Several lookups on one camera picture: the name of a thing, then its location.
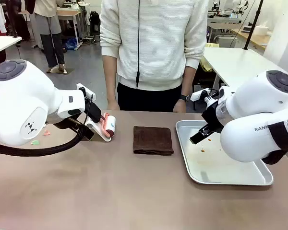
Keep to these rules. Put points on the person's left forearm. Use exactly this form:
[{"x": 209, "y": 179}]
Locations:
[{"x": 189, "y": 81}]

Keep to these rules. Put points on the pink paper scrap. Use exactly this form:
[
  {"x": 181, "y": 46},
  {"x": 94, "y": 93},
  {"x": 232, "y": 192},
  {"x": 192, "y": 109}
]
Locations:
[{"x": 46, "y": 133}]

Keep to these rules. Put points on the person's right hand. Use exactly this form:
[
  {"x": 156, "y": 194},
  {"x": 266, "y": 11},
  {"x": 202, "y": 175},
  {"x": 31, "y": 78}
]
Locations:
[{"x": 113, "y": 106}]

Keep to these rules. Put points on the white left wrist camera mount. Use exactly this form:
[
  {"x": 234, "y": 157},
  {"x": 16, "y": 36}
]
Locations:
[{"x": 86, "y": 90}]

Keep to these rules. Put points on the yellow cloth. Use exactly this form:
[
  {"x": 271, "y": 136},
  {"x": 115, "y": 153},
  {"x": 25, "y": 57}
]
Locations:
[{"x": 206, "y": 65}]

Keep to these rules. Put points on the person in dark trousers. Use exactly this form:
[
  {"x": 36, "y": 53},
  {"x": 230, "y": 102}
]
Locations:
[{"x": 19, "y": 21}]

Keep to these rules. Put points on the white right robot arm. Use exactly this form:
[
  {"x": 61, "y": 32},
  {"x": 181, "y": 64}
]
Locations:
[{"x": 254, "y": 100}]

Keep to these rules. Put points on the large white table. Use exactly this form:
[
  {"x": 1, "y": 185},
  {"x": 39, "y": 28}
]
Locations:
[{"x": 242, "y": 64}]

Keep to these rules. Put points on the background lab equipment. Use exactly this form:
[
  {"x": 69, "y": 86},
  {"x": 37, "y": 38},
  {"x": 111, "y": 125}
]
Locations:
[{"x": 228, "y": 9}]

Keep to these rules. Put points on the black trousers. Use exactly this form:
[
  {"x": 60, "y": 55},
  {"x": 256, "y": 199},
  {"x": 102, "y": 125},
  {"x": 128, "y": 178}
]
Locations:
[{"x": 148, "y": 100}]

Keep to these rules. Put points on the brown cloth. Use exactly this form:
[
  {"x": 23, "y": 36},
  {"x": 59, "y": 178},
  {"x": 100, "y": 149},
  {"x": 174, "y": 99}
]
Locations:
[{"x": 152, "y": 140}]

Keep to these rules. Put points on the silver metal tray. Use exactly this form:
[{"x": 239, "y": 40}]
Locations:
[{"x": 218, "y": 167}]

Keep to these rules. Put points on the person's left hand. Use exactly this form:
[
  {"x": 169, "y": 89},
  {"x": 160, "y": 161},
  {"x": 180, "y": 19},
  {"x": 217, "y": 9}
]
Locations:
[{"x": 180, "y": 106}]

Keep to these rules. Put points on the blue plastic bag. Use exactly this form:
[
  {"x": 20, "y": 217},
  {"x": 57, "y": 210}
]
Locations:
[{"x": 71, "y": 44}]

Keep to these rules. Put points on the pink lint roller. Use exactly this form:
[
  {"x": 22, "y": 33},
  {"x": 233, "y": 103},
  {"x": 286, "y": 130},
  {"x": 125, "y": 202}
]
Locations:
[{"x": 110, "y": 124}]

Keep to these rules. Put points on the person's right forearm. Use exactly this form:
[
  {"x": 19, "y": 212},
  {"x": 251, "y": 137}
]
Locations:
[{"x": 110, "y": 76}]

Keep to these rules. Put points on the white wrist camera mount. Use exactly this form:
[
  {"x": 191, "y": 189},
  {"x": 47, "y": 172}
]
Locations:
[
  {"x": 86, "y": 90},
  {"x": 196, "y": 95}
]

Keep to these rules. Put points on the white tissue roll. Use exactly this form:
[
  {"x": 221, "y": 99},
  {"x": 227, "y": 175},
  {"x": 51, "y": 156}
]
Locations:
[{"x": 262, "y": 30}]

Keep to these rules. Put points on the black tripod pole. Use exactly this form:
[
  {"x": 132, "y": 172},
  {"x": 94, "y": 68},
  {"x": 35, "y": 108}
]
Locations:
[{"x": 253, "y": 24}]

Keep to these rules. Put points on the wooden workbench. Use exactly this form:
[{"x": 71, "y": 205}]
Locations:
[{"x": 252, "y": 38}]

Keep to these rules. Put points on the black wristwatch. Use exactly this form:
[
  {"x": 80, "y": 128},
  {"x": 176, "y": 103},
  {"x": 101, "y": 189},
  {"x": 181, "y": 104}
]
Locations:
[{"x": 184, "y": 97}]

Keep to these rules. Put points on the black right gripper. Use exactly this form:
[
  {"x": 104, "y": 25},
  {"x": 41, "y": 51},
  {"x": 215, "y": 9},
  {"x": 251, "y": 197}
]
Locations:
[{"x": 212, "y": 117}]

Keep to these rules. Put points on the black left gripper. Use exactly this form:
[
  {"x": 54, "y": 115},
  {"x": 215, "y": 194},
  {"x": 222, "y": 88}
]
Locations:
[{"x": 93, "y": 112}]

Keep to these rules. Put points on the green paper scrap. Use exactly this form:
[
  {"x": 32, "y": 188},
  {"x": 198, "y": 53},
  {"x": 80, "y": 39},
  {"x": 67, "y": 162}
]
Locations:
[{"x": 35, "y": 142}]

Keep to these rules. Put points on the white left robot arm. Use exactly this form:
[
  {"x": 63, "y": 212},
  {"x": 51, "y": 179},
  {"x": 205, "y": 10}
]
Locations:
[{"x": 19, "y": 103}]

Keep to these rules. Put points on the black bag on stool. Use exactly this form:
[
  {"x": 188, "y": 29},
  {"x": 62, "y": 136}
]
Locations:
[{"x": 94, "y": 22}]

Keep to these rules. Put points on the small white table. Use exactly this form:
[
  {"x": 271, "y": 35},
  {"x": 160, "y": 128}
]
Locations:
[{"x": 2, "y": 44}]

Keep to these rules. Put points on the wooden top desk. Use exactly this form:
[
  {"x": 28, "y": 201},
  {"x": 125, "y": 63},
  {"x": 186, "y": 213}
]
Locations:
[{"x": 69, "y": 14}]

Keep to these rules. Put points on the person in grey skirt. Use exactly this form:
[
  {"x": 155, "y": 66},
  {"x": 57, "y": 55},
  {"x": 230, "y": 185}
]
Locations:
[{"x": 50, "y": 28}]

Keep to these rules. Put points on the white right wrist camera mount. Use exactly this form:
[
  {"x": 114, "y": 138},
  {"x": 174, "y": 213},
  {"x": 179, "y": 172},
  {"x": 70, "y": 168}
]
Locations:
[{"x": 196, "y": 95}]

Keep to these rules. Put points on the white knit sweater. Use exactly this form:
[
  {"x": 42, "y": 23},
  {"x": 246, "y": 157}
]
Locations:
[{"x": 158, "y": 43}]

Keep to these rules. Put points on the white folding stand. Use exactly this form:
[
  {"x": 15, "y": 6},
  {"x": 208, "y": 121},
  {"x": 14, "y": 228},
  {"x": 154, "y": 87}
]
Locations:
[{"x": 92, "y": 124}]

